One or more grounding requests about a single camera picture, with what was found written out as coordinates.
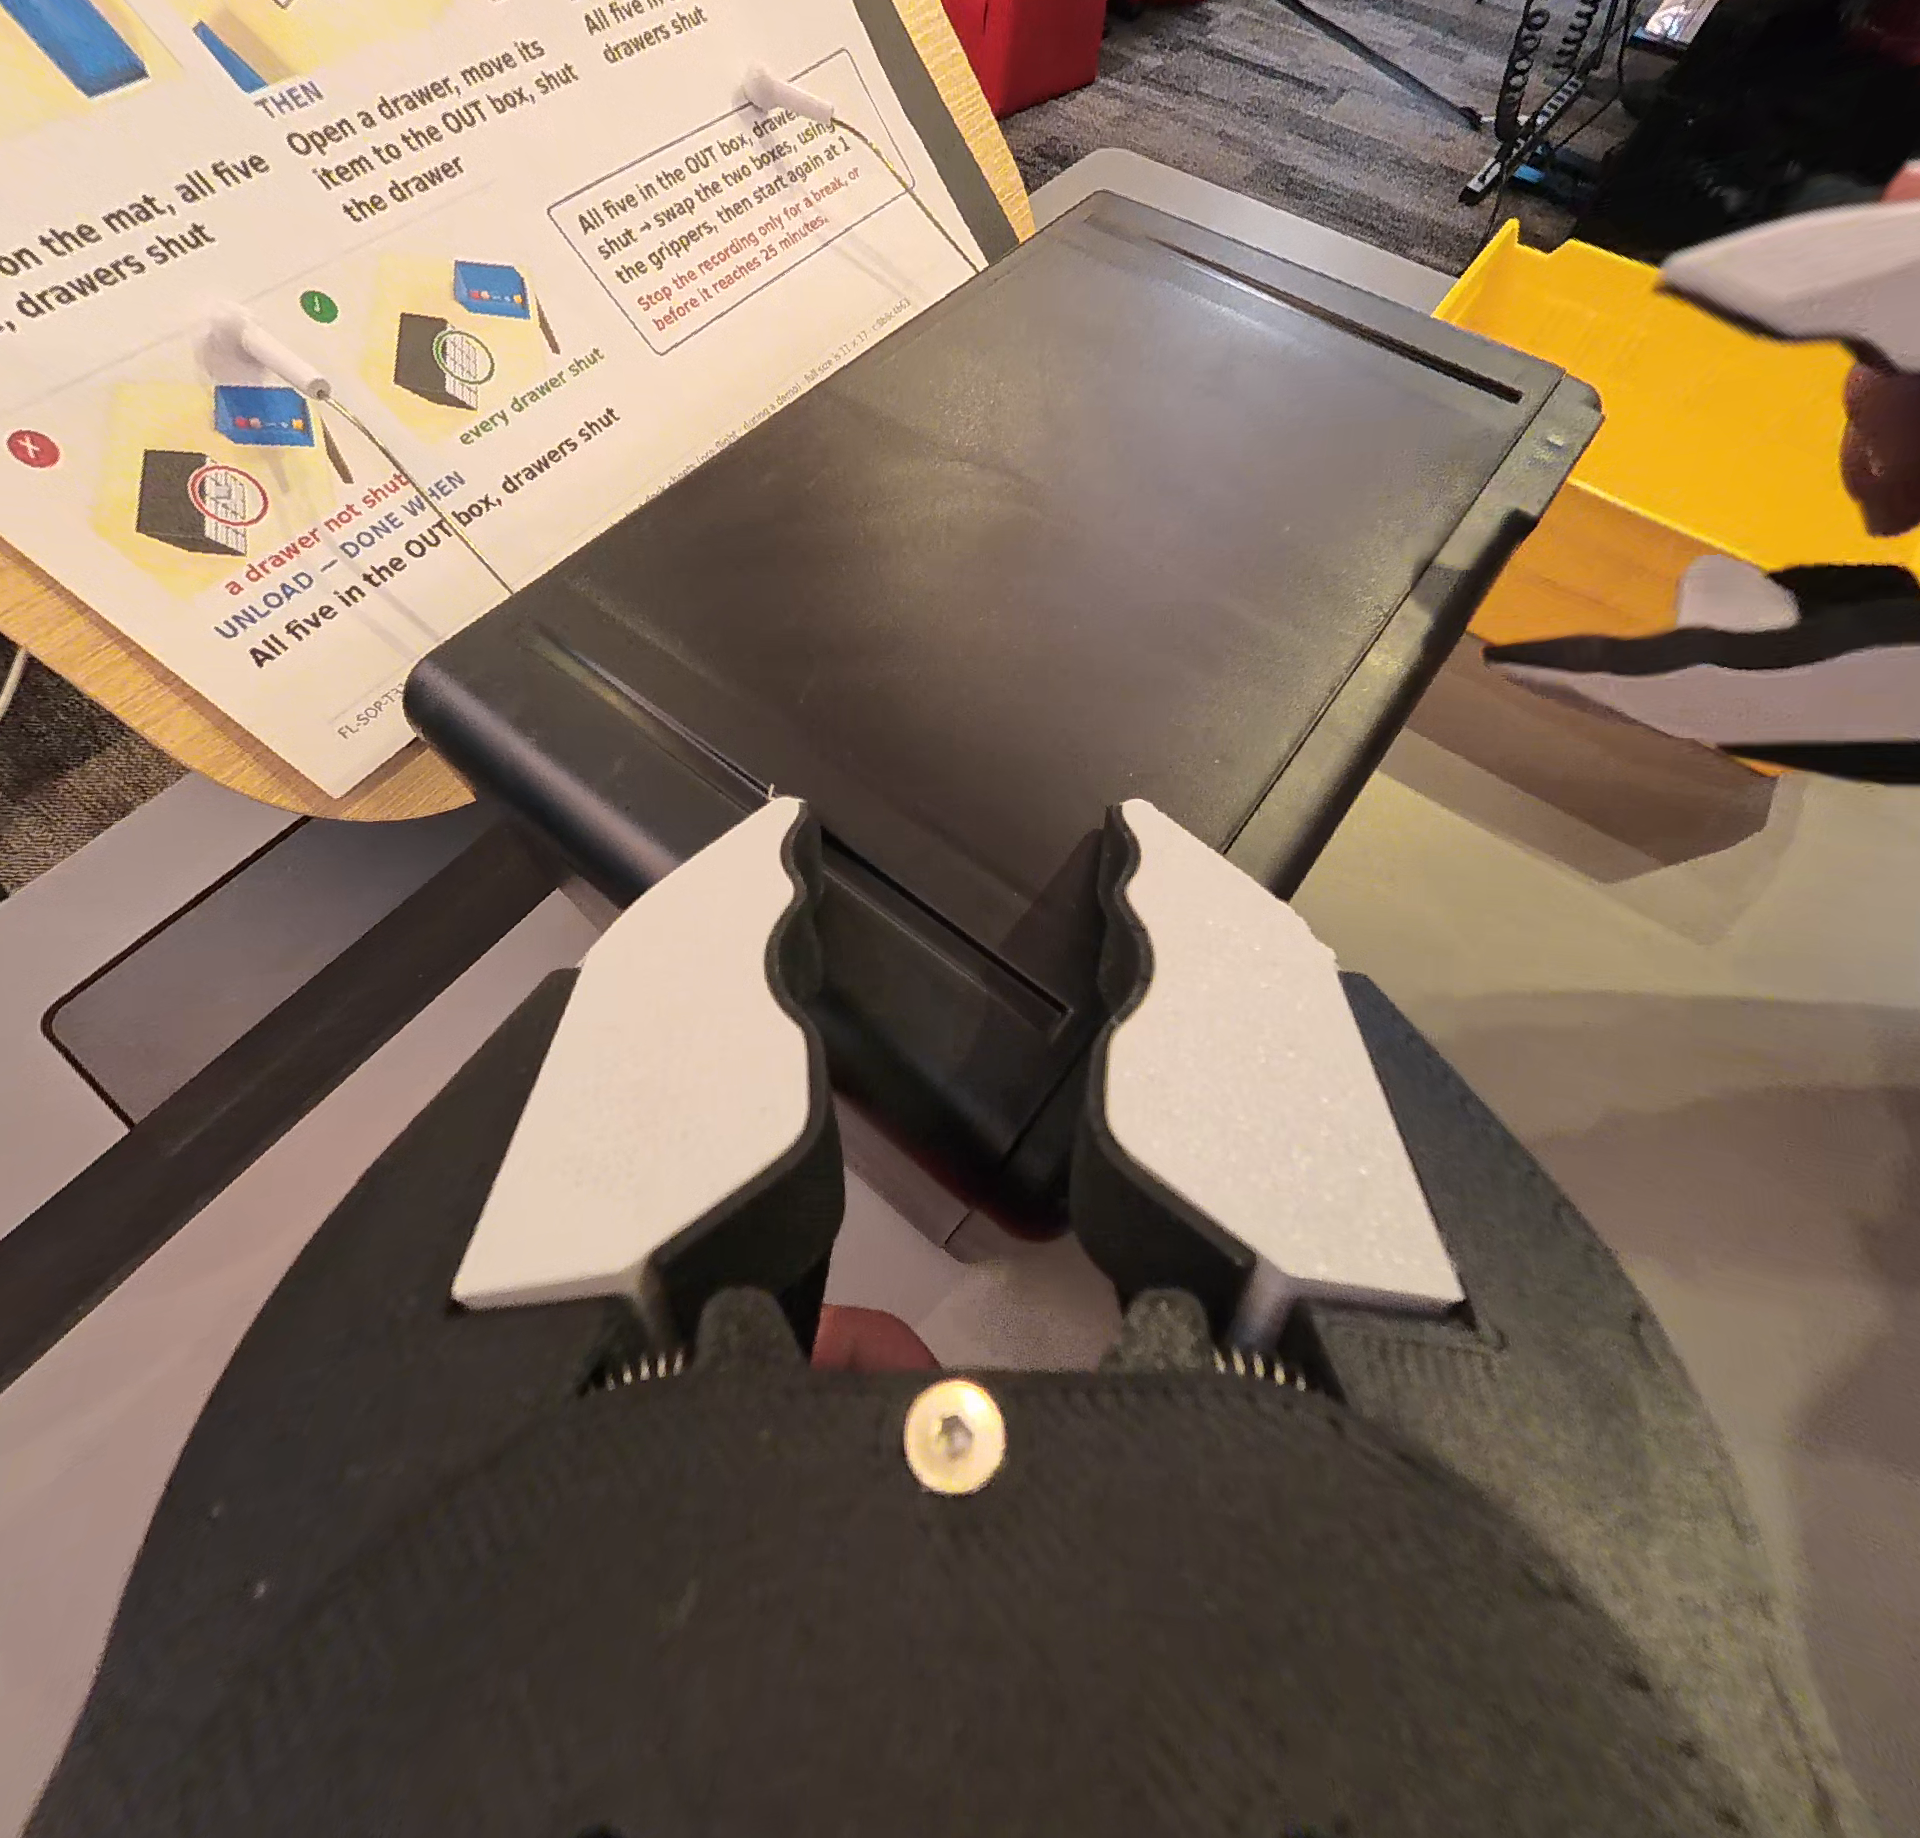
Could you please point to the black drawer cabinet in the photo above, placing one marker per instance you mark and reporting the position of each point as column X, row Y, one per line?
column 1052, row 520

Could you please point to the printed instruction sheet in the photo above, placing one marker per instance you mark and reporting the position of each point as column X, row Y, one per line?
column 375, row 219

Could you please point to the black stand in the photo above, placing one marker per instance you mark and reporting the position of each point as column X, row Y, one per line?
column 1562, row 115

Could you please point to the white peg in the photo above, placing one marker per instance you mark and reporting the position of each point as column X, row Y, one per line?
column 780, row 96
column 262, row 354

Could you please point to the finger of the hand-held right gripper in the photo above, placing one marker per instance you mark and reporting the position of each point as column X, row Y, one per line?
column 1793, row 279
column 1697, row 675

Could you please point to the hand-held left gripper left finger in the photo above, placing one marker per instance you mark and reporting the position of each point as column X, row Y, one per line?
column 675, row 1090

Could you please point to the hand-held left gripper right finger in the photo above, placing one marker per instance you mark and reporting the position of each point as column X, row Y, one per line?
column 1262, row 1103

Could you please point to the wooden board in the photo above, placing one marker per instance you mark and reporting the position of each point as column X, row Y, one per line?
column 912, row 25

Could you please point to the yellow plastic bin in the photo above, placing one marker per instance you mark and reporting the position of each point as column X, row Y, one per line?
column 1635, row 415

